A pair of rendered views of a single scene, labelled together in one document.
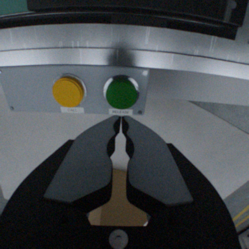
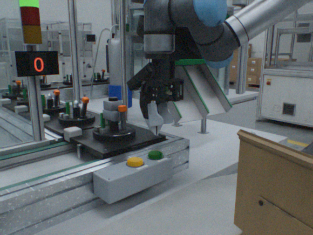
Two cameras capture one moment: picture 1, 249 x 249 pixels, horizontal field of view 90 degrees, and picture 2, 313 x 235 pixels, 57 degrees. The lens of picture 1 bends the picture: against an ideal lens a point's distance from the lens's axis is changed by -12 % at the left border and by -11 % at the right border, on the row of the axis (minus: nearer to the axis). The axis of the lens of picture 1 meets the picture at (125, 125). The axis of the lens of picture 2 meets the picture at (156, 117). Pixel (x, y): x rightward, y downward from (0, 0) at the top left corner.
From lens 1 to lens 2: 79 cm
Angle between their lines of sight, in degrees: 99
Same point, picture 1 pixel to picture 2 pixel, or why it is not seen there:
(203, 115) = (220, 178)
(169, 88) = (184, 182)
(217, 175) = not seen: outside the picture
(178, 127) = (219, 188)
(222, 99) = (214, 170)
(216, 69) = (175, 143)
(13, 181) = not seen: outside the picture
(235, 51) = (173, 140)
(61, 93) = (132, 160)
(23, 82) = (111, 169)
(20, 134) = not seen: outside the picture
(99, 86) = (145, 158)
